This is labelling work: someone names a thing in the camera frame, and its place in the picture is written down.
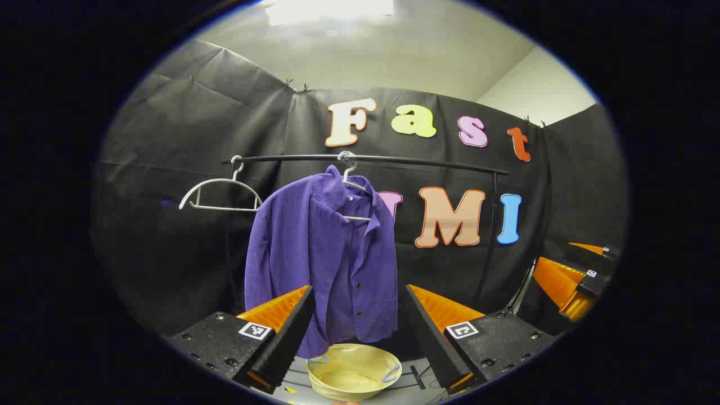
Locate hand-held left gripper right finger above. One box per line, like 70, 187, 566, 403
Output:
404, 284, 558, 394

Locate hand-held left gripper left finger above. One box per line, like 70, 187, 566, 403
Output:
168, 285, 316, 394

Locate purple corduroy shirt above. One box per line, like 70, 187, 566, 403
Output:
245, 165, 399, 359

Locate white clothes hanger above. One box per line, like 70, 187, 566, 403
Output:
179, 155, 263, 213
336, 151, 375, 223

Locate black clothes rail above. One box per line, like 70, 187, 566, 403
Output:
220, 154, 510, 307

